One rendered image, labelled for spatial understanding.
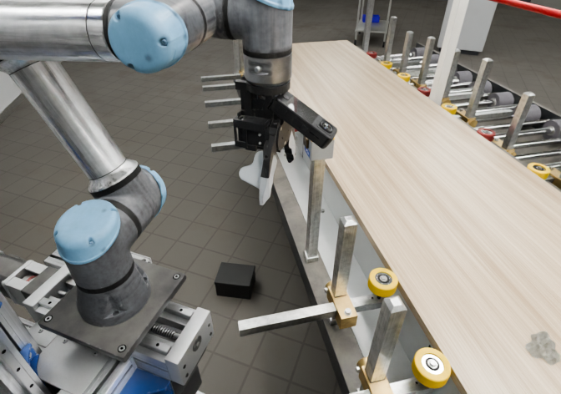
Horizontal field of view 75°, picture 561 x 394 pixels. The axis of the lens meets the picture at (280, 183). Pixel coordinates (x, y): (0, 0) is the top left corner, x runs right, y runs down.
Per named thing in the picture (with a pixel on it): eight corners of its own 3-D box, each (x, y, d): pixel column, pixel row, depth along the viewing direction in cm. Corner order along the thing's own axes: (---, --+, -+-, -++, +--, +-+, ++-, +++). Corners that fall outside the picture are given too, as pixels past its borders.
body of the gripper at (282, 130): (252, 131, 70) (249, 68, 63) (295, 138, 68) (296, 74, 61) (235, 150, 64) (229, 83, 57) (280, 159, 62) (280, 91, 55)
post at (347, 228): (329, 335, 118) (345, 224, 90) (325, 325, 121) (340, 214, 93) (340, 332, 119) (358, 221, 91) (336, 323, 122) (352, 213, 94)
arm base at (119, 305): (63, 314, 79) (45, 283, 73) (112, 263, 90) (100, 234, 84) (120, 336, 74) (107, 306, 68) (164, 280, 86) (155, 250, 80)
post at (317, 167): (306, 263, 135) (313, 159, 108) (303, 253, 138) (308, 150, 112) (318, 260, 135) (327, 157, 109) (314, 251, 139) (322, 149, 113)
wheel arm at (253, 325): (240, 339, 101) (239, 330, 99) (238, 328, 104) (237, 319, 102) (385, 309, 109) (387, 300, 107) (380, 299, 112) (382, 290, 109)
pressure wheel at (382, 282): (386, 318, 105) (394, 293, 98) (360, 306, 108) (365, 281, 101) (394, 298, 111) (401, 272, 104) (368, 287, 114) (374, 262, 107)
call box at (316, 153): (310, 164, 107) (311, 140, 103) (303, 151, 113) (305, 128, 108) (332, 160, 109) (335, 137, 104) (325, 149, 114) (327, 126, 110)
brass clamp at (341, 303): (337, 330, 104) (339, 319, 101) (322, 291, 115) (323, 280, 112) (357, 325, 105) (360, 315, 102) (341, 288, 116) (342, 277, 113)
